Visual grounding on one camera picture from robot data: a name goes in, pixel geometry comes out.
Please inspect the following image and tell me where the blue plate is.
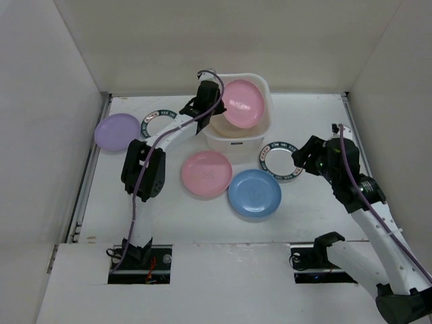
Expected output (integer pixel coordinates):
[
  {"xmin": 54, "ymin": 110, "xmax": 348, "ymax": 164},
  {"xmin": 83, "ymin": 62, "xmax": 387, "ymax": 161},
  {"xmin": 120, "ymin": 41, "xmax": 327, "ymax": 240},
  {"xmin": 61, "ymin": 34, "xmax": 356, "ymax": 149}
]
[{"xmin": 228, "ymin": 169, "xmax": 282, "ymax": 222}]

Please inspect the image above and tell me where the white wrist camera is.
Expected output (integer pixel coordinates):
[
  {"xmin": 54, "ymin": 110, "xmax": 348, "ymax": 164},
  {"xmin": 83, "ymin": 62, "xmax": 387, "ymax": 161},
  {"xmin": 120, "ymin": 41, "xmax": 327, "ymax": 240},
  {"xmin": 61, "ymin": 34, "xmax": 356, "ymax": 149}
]
[
  {"xmin": 197, "ymin": 71, "xmax": 217, "ymax": 83},
  {"xmin": 331, "ymin": 124, "xmax": 354, "ymax": 141}
]

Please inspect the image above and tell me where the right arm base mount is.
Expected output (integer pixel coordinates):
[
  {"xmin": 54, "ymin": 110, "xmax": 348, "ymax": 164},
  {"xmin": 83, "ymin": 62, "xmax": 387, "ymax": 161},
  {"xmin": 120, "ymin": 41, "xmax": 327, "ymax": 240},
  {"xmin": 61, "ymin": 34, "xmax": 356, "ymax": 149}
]
[{"xmin": 289, "ymin": 244, "xmax": 357, "ymax": 284}]

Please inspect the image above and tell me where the cream plate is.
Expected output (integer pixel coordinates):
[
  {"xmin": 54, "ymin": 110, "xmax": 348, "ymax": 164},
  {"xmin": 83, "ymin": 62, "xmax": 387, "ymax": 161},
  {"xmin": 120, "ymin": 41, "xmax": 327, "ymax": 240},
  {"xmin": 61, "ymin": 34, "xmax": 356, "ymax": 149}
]
[{"xmin": 210, "ymin": 114, "xmax": 259, "ymax": 138}]

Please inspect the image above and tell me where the purple plate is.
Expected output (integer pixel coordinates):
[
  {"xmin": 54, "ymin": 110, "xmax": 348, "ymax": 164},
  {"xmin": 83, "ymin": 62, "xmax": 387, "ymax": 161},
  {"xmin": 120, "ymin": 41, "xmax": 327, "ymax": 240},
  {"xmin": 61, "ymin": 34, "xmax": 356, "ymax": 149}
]
[{"xmin": 94, "ymin": 113, "xmax": 140, "ymax": 152}]

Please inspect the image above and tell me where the white plastic bin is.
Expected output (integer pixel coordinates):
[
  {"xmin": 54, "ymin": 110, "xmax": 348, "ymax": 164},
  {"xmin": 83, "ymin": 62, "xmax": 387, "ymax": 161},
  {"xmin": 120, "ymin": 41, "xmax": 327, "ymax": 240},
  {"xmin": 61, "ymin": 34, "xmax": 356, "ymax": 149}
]
[{"xmin": 203, "ymin": 73, "xmax": 274, "ymax": 155}]

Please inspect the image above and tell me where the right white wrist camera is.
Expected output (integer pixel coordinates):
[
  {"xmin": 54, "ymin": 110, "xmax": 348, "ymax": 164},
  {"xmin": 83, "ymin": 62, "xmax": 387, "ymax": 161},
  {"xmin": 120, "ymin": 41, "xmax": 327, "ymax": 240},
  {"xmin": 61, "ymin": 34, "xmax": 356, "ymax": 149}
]
[{"xmin": 331, "ymin": 124, "xmax": 354, "ymax": 141}]

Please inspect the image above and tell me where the pink plate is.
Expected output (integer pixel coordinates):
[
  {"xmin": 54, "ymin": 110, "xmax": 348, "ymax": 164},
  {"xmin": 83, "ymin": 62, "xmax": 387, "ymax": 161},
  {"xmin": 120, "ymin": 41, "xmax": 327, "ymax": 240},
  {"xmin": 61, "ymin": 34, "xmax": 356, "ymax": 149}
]
[
  {"xmin": 223, "ymin": 79, "xmax": 265, "ymax": 129},
  {"xmin": 180, "ymin": 151, "xmax": 233, "ymax": 198}
]

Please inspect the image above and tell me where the green-rimmed white plate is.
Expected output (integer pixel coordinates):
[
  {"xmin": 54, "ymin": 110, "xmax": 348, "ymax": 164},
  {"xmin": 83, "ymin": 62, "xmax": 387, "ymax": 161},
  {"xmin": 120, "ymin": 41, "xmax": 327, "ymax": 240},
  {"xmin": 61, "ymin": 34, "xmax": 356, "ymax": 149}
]
[
  {"xmin": 259, "ymin": 141, "xmax": 302, "ymax": 182},
  {"xmin": 140, "ymin": 109, "xmax": 177, "ymax": 139}
]

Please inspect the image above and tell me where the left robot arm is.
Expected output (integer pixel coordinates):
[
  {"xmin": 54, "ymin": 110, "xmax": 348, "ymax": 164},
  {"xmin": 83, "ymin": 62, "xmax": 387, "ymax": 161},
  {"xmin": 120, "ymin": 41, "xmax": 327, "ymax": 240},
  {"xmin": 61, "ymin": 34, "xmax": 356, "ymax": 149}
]
[{"xmin": 120, "ymin": 80, "xmax": 225, "ymax": 267}]

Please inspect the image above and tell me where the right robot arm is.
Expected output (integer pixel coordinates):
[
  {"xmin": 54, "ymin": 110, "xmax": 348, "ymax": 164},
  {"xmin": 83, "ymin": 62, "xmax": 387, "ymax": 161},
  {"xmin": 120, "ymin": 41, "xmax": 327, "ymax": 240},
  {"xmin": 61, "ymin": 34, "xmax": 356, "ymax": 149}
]
[{"xmin": 291, "ymin": 136, "xmax": 431, "ymax": 323}]

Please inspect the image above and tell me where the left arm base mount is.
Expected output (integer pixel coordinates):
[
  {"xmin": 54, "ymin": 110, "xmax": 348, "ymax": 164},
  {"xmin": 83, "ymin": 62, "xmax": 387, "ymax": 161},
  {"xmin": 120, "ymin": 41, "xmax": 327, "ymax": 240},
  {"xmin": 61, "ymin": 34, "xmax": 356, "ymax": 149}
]
[{"xmin": 106, "ymin": 244, "xmax": 173, "ymax": 285}]

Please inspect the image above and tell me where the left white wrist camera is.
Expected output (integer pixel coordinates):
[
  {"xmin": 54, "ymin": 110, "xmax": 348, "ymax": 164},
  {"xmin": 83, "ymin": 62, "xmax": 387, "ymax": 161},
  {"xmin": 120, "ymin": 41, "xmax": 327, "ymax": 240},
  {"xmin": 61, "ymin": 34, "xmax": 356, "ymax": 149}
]
[{"xmin": 197, "ymin": 71, "xmax": 217, "ymax": 83}]

